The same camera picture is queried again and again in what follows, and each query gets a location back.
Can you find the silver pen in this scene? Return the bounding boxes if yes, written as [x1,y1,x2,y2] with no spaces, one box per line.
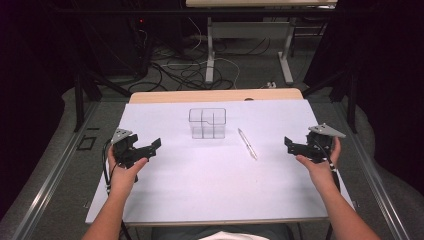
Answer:
[237,127,259,161]

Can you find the person's left hand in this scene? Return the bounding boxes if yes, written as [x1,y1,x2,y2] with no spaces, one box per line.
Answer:
[107,145,149,198]

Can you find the tangle of black floor cables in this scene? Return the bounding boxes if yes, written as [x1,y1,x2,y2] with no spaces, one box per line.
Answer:
[127,33,272,94]

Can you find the black computer tower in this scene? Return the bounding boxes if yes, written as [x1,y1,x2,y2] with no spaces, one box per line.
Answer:
[96,14,153,78]

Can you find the clear plastic divided container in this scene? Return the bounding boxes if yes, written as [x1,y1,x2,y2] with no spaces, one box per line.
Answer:
[188,107,227,140]

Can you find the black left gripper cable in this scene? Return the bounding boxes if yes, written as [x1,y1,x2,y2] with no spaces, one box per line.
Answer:
[101,139,116,198]

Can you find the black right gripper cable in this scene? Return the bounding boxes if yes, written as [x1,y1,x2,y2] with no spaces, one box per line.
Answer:
[313,138,342,193]

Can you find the person's white shirt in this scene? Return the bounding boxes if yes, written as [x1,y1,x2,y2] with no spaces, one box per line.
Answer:
[197,230,270,240]

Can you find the white table sheet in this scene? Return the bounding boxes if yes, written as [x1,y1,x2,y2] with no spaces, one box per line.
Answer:
[85,99,355,225]

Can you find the white floor cable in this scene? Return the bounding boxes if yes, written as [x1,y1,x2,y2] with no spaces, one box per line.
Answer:
[159,16,242,90]

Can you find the black metal stand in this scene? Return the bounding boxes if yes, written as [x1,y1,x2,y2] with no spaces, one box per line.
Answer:
[300,68,360,135]
[73,61,133,133]

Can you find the person's right hand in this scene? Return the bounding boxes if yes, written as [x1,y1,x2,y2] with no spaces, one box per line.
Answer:
[295,136,342,194]

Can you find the black curtain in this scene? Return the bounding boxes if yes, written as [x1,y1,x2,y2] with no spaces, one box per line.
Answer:
[0,0,79,219]
[304,0,424,196]

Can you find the light wooden table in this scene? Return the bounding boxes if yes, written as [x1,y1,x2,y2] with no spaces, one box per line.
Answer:
[85,87,355,228]

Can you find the black horizontal bar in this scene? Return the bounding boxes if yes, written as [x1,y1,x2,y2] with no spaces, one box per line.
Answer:
[49,7,338,18]

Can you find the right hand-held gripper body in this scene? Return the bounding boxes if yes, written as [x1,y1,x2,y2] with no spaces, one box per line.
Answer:
[297,123,347,164]

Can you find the person's grey trousers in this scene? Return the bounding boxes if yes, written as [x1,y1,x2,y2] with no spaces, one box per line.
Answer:
[150,223,292,240]

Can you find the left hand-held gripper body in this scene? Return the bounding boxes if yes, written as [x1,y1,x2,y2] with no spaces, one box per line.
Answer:
[110,128,152,170]

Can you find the white desk with metal legs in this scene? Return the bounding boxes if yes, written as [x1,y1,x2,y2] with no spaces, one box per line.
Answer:
[185,0,338,86]

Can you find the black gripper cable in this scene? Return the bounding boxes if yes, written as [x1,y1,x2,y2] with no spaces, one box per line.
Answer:
[313,138,342,193]
[101,139,116,198]

